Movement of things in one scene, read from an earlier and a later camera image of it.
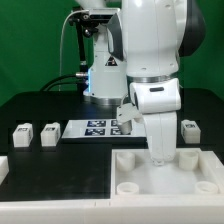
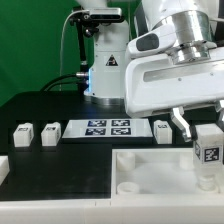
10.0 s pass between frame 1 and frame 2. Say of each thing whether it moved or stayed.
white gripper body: moved
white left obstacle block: stayed
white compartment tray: stayed
